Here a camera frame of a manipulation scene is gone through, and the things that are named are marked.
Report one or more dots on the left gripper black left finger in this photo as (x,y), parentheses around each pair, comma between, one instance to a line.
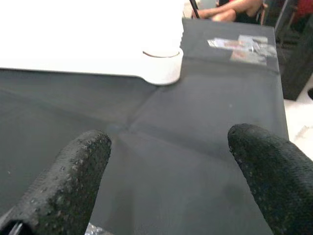
(63,186)

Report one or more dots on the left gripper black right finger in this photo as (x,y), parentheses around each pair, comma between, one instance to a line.
(281,183)

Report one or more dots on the white plastic table top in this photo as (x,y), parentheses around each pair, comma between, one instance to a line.
(73,49)

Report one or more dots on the black metal chair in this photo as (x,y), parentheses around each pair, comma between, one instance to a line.
(194,9)

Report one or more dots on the black tablecloth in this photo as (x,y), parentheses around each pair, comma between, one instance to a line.
(171,159)

